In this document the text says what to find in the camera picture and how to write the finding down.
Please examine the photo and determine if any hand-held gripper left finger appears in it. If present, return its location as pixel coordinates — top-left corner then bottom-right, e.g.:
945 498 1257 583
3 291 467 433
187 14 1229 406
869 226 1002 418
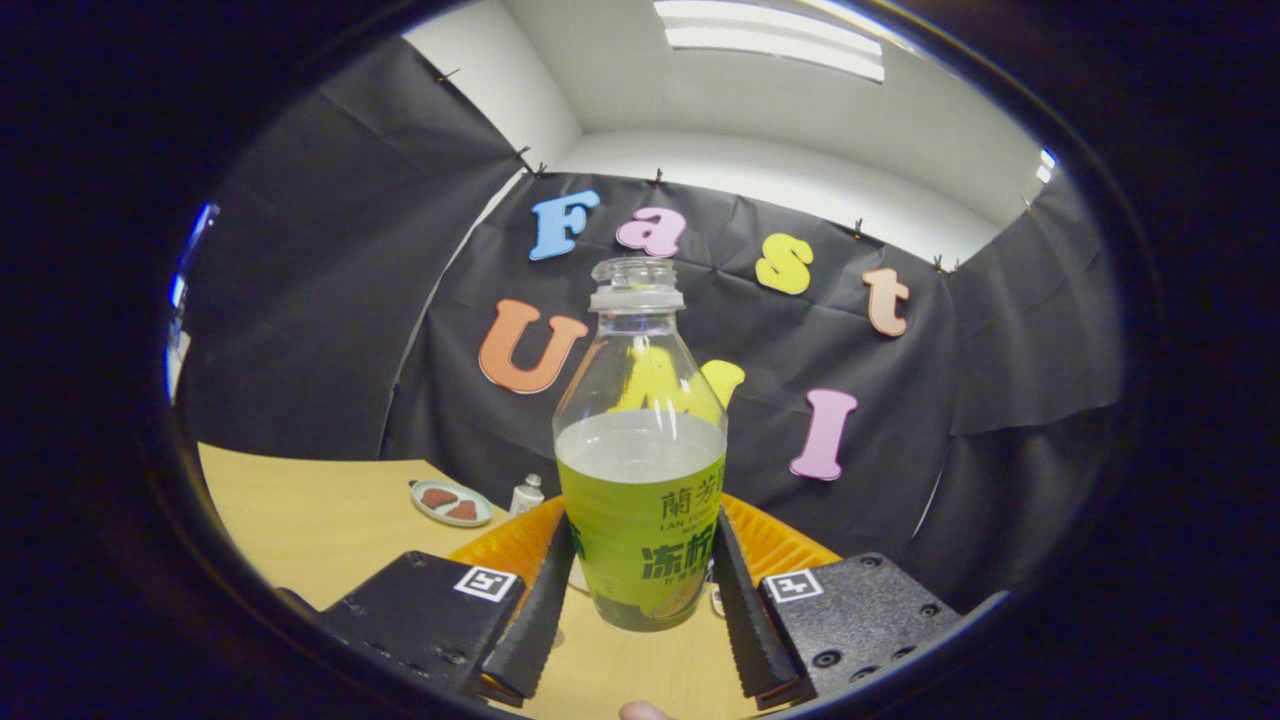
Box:
320 495 576 706

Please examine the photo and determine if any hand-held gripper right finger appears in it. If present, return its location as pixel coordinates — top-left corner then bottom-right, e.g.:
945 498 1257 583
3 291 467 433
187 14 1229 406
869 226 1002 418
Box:
712 493 963 711

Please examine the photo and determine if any green label juice bottle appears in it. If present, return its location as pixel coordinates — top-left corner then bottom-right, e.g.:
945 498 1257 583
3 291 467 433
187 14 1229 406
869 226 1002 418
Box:
552 256 728 633

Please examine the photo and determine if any pale green plate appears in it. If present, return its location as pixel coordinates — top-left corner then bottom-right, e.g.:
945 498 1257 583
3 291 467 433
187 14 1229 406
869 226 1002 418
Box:
408 479 495 529

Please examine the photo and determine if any wooden table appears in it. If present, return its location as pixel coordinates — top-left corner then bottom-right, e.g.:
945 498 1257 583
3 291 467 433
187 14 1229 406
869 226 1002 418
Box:
197 442 791 720

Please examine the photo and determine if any ceiling light panel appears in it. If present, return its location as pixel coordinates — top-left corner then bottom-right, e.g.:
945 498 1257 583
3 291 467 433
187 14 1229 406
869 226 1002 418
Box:
653 0 888 84

